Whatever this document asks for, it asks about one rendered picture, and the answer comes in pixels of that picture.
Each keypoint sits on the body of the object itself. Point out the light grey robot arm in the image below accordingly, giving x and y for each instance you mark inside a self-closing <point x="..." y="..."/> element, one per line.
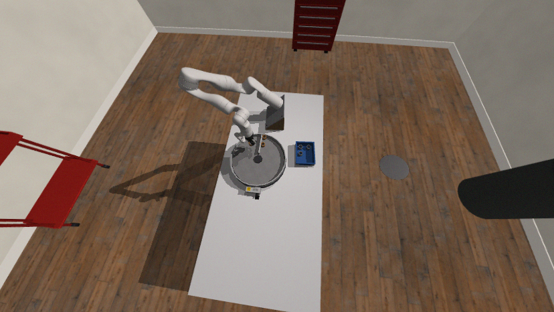
<point x="189" y="79"/>

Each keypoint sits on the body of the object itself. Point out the blue crate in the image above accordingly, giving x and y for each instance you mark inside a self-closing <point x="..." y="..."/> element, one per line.
<point x="308" y="156"/>

